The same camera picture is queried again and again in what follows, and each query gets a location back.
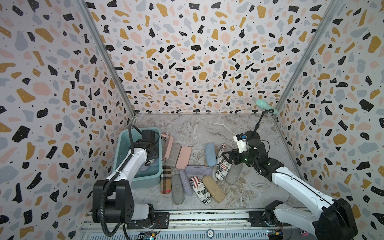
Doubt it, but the lavender felt case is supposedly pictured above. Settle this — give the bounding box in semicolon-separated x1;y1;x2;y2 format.
150;158;159;167

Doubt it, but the teal plastic storage box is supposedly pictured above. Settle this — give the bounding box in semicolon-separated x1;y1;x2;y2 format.
113;127;163;189

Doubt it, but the light blue felt case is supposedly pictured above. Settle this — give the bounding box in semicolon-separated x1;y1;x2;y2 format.
139;164;150;172
205;143;217;168

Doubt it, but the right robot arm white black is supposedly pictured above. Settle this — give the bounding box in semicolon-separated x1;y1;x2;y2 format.
222;136;358;240

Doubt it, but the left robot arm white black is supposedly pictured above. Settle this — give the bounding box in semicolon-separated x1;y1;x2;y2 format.
92;128;161;224

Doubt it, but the pink glasses case left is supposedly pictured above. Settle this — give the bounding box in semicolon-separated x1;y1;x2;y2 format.
162;136;174;161

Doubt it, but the pink glasses case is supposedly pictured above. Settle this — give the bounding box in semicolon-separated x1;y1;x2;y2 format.
176;146;192;170
162;136;174;161

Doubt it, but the grey-beige glasses case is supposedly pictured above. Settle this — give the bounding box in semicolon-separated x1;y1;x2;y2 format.
165;143;182;168

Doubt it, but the pink glasses case middle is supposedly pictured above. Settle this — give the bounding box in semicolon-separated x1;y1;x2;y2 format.
176;146;192;170

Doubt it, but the plaid tartan glasses case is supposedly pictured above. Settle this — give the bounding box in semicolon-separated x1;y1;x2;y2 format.
160;166;172;195

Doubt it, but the newspaper flag case far left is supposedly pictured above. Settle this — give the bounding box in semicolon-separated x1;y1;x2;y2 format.
161;133;171;143

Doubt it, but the newspaper flag case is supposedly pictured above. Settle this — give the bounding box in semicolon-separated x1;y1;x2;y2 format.
215;160;232;181
190;176;212;205
161;133;171;143
217;143;226;162

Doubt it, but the grey felt case right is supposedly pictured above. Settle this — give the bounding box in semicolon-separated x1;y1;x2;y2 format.
226;164;243;185

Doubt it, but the grey felt case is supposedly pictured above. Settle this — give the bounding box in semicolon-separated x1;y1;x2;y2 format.
226;164;243;185
171;174;185;205

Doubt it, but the newspaper flag case upper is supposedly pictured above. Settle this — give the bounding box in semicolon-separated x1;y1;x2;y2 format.
217;143;226;162

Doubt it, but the newspaper flag case middle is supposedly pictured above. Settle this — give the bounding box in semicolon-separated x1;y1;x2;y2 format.
215;160;232;181

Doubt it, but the green microphone on black stand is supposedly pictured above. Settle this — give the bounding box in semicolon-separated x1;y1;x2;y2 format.
245;99;278;141

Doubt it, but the purple felt case diagonal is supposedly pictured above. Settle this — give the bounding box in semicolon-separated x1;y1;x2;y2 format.
180;169;194;196

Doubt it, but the purple felt case horizontal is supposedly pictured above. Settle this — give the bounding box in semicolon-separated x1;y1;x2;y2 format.
185;165;212;176

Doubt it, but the tan felt case front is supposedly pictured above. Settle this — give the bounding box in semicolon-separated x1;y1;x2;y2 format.
202;176;225;203

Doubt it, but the grey felt case front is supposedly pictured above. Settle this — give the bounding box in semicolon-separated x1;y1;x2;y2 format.
171;174;185;205

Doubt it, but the newspaper flag case front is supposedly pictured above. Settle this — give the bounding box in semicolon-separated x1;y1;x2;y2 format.
190;176;212;205

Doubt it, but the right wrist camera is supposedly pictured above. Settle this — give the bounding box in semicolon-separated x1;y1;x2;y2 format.
233;133;247;153

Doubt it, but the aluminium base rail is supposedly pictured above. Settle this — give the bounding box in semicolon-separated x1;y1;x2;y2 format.
78;209;316;240

